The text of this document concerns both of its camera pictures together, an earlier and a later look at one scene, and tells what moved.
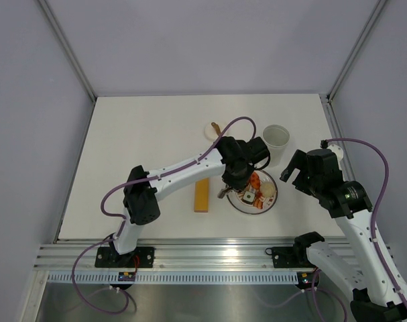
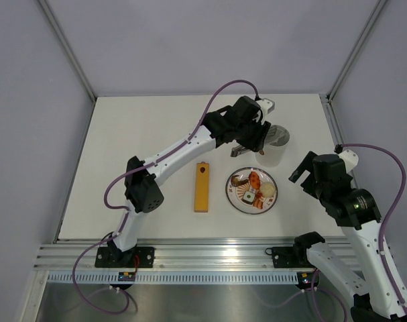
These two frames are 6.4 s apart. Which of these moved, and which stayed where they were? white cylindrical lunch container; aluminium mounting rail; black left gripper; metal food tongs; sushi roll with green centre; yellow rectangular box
Moved: black left gripper; metal food tongs
Stayed: white cylindrical lunch container; aluminium mounting rail; yellow rectangular box; sushi roll with green centre
